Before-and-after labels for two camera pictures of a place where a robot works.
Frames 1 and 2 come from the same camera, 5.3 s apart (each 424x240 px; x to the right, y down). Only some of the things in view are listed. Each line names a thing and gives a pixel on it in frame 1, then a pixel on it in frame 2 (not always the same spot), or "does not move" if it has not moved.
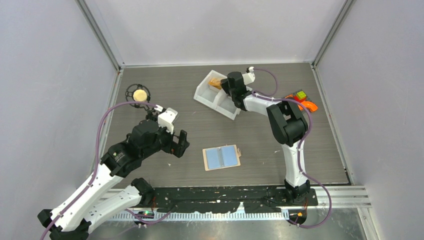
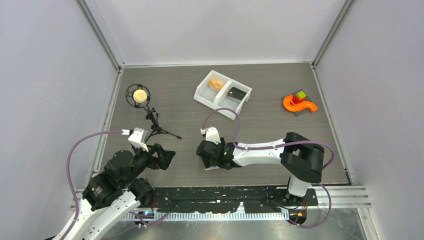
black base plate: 215,199 does not move
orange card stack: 215,82 does not move
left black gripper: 173,147 → 166,157
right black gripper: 224,83 → 208,163
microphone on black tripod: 138,92 does not move
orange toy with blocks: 301,96 does not move
